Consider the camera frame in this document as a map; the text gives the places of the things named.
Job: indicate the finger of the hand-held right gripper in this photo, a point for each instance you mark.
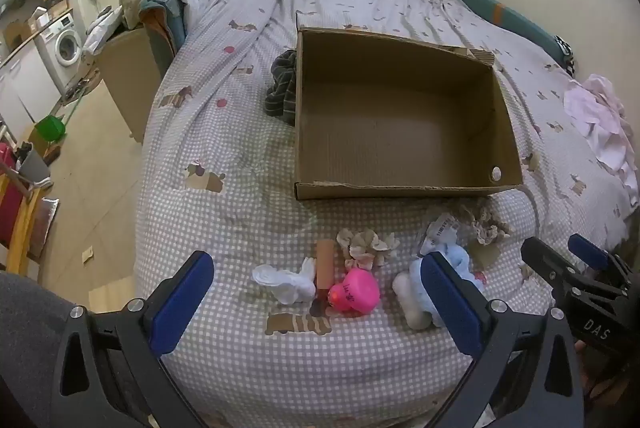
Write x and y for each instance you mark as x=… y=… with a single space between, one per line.
x=542 y=260
x=590 y=253

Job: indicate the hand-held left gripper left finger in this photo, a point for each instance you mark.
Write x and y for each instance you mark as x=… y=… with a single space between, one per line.
x=180 y=303

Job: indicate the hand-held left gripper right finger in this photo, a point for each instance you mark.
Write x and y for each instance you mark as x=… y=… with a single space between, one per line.
x=450 y=303

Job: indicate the light blue plush toy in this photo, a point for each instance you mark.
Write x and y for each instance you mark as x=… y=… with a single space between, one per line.
x=412 y=298

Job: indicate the pink rubber duck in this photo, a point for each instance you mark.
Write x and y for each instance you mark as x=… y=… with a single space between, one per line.
x=357 y=293

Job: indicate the white sock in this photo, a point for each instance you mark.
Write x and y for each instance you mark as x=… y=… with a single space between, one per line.
x=280 y=280

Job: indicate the cardboard box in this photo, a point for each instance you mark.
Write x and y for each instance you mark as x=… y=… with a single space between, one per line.
x=400 y=132

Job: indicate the brown cardboard piece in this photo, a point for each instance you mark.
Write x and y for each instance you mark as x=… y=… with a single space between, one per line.
x=482 y=258

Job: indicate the white paper tag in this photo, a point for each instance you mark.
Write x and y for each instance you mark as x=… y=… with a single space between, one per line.
x=440 y=230

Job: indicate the bed with checked sheet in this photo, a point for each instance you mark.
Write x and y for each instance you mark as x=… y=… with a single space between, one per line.
x=225 y=218

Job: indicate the small paper scrap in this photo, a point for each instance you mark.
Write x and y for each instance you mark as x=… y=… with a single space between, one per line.
x=88 y=255

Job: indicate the pale pink cloth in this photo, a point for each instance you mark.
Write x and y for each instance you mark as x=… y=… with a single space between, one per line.
x=600 y=122

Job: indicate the yellow wooden chair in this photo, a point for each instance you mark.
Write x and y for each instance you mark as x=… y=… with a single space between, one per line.
x=22 y=228

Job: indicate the grey bin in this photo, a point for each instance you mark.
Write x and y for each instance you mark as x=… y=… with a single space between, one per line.
x=34 y=167

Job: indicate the black white patterned cloth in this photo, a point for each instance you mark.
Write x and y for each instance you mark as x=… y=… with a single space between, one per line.
x=565 y=52

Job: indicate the wooden bedside cabinet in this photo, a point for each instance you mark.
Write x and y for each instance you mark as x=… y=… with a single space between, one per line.
x=130 y=77

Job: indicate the dark striped cloth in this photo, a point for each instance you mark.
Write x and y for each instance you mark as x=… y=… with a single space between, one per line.
x=282 y=87

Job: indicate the teal bolster pillow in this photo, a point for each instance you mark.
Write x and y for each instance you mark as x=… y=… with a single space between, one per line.
x=515 y=20

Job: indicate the white kitchen cabinet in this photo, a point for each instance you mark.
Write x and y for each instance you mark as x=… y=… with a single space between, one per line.
x=25 y=82

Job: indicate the teal and orange folded blankets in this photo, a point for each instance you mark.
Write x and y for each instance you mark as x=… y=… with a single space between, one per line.
x=165 y=27

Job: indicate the white washing machine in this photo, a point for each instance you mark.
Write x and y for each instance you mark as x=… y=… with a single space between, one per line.
x=67 y=47

